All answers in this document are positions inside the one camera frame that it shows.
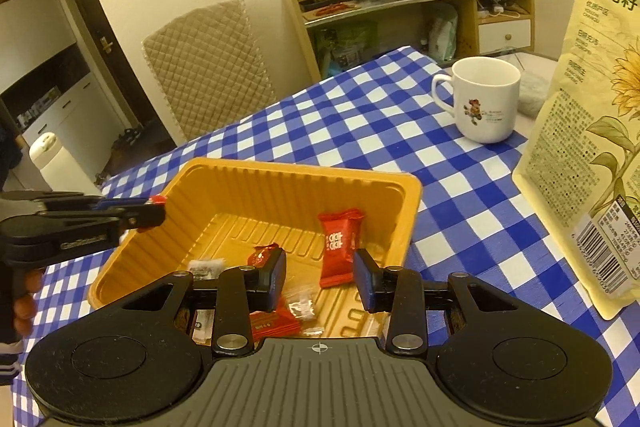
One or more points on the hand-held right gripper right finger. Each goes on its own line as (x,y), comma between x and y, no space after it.
(363,283)

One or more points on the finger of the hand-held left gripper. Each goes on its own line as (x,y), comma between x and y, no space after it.
(115,203)
(130,219)

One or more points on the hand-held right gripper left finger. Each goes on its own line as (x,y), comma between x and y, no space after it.
(276,279)

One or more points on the red candy with dark print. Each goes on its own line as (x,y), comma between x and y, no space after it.
(262,254)

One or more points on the red orange candy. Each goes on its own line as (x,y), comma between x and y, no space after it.
(158,200)

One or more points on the small clear candy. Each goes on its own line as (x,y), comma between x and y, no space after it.
(302,305)

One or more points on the large red snack packet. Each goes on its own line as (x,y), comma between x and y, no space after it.
(339,252)

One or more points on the orange plastic tray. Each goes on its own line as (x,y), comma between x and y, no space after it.
(240,192)

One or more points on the person's left hand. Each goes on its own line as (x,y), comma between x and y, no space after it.
(29,302)

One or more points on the white thermos bottle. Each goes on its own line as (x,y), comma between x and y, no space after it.
(55,162)

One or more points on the white cabinet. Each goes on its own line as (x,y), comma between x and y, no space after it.
(65,107)

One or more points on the dark brown door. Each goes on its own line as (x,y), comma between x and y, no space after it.
(115,72)

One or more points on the beige quilted chair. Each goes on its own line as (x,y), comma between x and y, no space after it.
(210,67)

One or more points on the blue white checked tablecloth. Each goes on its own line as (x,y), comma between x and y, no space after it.
(350,117)

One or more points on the white mug with cartoon print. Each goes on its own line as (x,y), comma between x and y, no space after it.
(482,102)

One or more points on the wooden shelf unit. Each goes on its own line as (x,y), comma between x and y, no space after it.
(300,32)

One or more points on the sunflower seed bag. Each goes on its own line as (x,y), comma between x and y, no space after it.
(575,147)

